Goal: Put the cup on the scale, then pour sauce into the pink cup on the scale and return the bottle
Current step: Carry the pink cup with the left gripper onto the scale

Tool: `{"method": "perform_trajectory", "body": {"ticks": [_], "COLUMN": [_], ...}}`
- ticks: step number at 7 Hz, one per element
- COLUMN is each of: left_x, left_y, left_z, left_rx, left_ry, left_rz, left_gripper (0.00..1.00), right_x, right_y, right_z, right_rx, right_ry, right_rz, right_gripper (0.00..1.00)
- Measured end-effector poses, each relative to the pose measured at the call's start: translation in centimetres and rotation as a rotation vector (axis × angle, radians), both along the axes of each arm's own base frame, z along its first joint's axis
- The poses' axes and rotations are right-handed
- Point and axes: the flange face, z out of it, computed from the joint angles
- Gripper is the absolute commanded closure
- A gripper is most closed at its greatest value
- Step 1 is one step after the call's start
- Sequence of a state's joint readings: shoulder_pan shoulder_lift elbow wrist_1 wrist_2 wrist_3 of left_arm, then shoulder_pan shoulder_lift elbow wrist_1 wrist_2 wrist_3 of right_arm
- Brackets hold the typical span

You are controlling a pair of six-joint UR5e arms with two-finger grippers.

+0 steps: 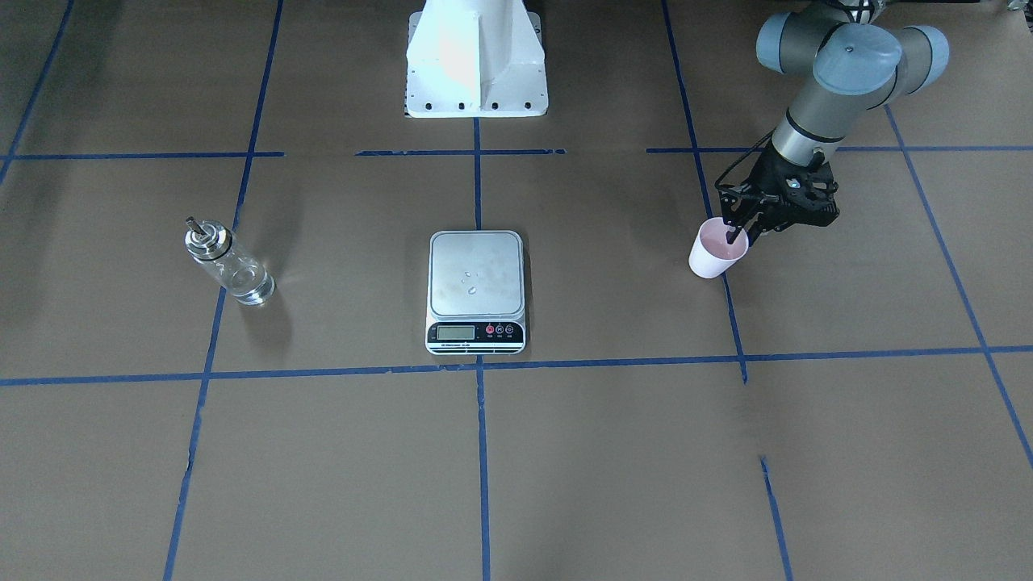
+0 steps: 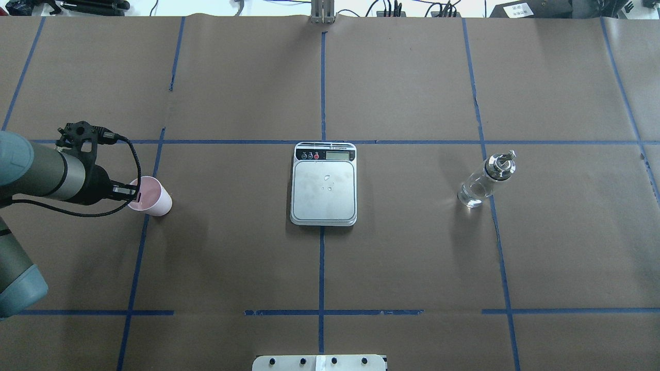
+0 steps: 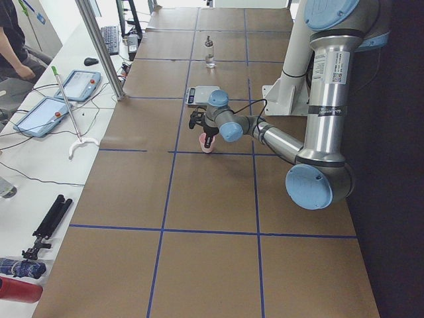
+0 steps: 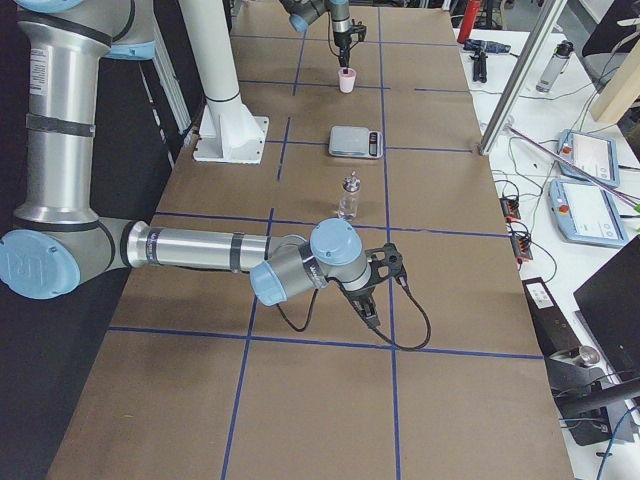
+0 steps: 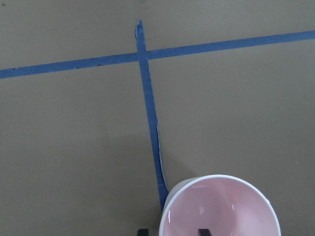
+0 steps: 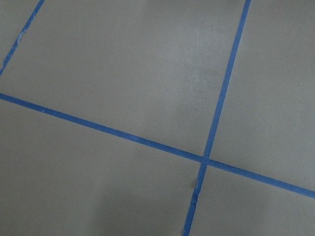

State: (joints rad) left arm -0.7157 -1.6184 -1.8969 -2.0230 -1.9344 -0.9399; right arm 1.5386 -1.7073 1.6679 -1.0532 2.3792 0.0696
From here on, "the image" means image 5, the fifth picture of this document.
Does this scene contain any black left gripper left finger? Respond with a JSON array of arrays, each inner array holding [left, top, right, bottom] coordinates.
[[137, 229, 149, 236]]

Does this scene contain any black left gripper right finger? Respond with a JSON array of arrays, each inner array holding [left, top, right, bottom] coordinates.
[[198, 229, 211, 236]]

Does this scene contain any pink paper cup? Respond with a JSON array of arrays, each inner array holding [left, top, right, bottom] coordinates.
[[158, 175, 281, 236]]

